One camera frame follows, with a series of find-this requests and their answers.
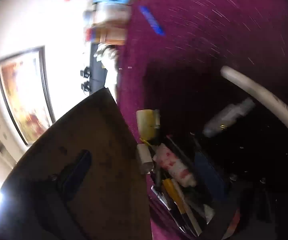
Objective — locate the maroon tablecloth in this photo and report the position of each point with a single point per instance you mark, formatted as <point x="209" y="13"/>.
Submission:
<point x="208" y="42"/>

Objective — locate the framed painting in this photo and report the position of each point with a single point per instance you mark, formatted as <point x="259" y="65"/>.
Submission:
<point x="25" y="95"/>

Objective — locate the white charger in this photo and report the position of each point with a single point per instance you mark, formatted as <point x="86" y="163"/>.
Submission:
<point x="144" y="158"/>

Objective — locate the small blue packet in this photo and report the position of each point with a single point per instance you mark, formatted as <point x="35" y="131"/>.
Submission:
<point x="152" y="20"/>

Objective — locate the silver pen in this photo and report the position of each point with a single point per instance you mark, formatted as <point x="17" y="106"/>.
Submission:
<point x="161" y="197"/>

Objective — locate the pink white tube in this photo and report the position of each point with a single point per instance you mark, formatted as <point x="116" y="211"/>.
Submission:
<point x="175" y="165"/>

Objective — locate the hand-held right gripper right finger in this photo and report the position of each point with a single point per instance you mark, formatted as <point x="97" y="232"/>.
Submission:
<point x="207" y="170"/>

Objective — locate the shallow cardboard tray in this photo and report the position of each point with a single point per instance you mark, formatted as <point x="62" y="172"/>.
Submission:
<point x="104" y="130"/>

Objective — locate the white pen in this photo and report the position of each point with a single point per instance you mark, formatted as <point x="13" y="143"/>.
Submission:
<point x="187" y="208"/>

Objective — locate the black sofa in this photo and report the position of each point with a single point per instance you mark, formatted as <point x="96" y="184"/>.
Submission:
<point x="97" y="72"/>

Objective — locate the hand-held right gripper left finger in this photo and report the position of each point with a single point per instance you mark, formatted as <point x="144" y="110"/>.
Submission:
<point x="77" y="166"/>

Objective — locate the gold perfume bottle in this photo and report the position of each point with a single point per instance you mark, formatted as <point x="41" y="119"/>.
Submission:
<point x="146" y="123"/>

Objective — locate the white jar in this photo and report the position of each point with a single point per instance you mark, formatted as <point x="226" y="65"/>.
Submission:
<point x="111" y="13"/>

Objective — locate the small black device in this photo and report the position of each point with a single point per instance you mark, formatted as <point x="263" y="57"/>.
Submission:
<point x="85" y="72"/>
<point x="86" y="87"/>

